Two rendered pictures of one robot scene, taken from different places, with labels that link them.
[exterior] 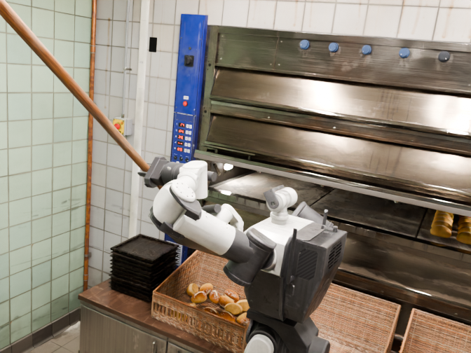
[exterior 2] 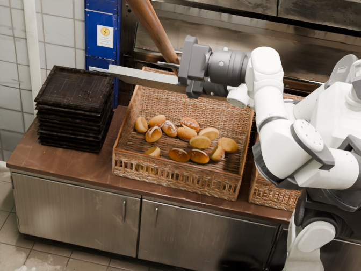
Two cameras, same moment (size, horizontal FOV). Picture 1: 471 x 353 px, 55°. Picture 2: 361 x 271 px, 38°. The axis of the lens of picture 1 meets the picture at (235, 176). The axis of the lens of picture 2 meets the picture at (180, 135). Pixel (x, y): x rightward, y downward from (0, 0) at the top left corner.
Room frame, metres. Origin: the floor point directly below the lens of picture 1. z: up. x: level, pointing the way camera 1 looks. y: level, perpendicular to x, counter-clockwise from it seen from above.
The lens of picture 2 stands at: (0.54, 0.67, 2.19)
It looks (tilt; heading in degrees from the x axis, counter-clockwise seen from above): 40 degrees down; 339
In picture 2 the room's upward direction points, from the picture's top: 8 degrees clockwise
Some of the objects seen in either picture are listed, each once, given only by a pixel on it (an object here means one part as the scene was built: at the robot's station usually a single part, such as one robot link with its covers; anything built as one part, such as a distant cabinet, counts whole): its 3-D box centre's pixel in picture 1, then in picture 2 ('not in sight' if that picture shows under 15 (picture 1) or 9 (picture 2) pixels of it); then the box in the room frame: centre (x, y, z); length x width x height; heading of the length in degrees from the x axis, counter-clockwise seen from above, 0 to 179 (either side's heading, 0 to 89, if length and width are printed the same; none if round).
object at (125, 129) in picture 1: (122, 126); not in sight; (2.82, 0.74, 1.46); 0.10 x 0.07 x 0.10; 64
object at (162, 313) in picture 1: (221, 293); (187, 130); (2.22, 0.01, 0.72); 0.56 x 0.49 x 0.28; 63
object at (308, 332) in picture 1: (288, 335); (343, 212); (1.43, -0.25, 1.01); 0.28 x 0.13 x 0.18; 64
